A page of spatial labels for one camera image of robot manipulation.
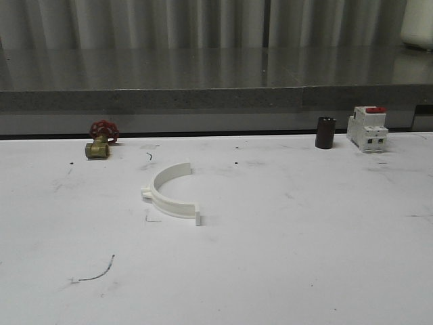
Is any white half-ring pipe clamp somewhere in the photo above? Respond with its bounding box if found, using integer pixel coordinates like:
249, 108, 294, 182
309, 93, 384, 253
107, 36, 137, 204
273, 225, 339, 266
141, 161, 202, 226

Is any grey stone counter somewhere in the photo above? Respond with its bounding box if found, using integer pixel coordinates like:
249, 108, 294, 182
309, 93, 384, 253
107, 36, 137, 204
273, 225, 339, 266
1, 46, 432, 139

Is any brass valve with red handwheel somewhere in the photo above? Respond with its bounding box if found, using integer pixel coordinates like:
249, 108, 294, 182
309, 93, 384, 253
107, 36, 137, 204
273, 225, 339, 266
85, 120, 120, 159

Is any white container on counter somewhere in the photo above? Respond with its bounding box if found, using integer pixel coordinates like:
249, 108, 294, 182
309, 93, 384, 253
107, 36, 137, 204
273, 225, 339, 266
401, 0, 433, 51

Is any white circuit breaker red switch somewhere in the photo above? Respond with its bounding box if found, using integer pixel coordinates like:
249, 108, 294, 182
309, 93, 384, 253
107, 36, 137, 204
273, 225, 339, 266
346, 106, 388, 153

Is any dark cylindrical capacitor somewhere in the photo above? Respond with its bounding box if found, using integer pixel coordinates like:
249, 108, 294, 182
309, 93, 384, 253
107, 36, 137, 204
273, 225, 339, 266
315, 116, 336, 149

